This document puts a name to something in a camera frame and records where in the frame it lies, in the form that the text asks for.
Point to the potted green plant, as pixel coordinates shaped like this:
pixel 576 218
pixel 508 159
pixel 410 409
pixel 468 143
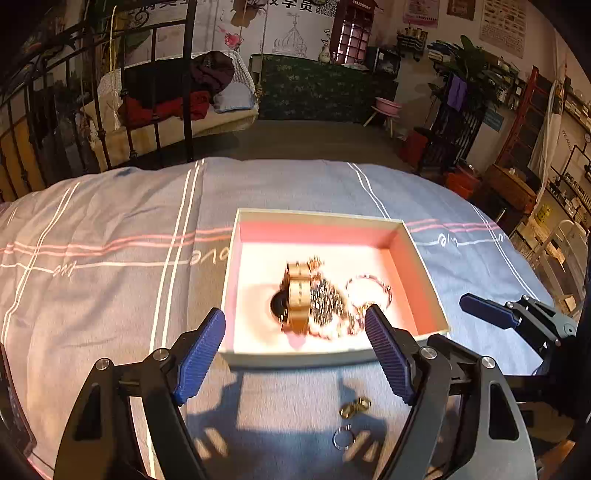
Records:
pixel 461 60

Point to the pink wall poster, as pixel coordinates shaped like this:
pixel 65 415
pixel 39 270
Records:
pixel 420 11

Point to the black iron bed frame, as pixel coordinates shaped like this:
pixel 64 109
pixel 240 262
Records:
pixel 188 92

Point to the pink basin on stool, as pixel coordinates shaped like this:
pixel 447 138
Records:
pixel 387 107

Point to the black metal rack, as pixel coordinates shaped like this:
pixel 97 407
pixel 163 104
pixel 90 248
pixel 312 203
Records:
pixel 450 134

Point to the small white vase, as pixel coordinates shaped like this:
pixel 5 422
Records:
pixel 325 54

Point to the small wall rack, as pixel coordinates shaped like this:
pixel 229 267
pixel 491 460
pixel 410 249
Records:
pixel 412 41

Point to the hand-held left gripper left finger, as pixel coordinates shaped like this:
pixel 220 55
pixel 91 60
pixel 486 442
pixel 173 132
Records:
pixel 201 355

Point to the dark clothing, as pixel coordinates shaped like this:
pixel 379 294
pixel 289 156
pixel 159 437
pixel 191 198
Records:
pixel 212 71

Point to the red phone booth decor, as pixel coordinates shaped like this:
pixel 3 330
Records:
pixel 353 32

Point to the red bin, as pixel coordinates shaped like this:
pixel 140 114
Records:
pixel 414 147

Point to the green patterned cloth table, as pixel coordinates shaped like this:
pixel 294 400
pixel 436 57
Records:
pixel 318 90

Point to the large wall poster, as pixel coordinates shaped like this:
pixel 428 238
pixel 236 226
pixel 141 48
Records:
pixel 286 18

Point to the white wicker swing chair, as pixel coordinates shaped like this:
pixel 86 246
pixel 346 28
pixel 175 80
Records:
pixel 231 120

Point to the small black television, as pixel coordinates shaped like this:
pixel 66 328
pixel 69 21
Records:
pixel 387 62

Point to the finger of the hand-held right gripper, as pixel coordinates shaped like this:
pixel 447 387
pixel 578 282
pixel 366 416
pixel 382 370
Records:
pixel 485 309

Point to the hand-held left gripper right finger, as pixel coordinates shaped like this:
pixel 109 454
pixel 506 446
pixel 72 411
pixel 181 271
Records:
pixel 388 355

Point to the grey pillow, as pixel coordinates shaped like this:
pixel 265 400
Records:
pixel 235 97

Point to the purple cloth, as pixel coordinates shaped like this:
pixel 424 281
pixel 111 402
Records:
pixel 456 92

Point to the pink-lined cardboard box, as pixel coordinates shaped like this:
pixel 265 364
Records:
pixel 258 277

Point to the white text wall poster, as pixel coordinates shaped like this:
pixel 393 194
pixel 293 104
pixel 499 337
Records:
pixel 503 25

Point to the striped grey bed sheet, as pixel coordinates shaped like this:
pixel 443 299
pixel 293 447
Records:
pixel 115 230

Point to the orange bucket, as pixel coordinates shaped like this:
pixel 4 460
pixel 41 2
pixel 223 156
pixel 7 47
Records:
pixel 461 184

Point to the red clothing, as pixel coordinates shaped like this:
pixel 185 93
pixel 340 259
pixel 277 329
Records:
pixel 161 108

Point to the gold rings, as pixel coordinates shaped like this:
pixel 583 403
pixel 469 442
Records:
pixel 355 407

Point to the dark framed wall poster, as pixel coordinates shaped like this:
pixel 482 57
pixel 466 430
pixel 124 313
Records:
pixel 460 8

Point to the red ladder shelf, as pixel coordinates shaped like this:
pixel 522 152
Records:
pixel 526 120

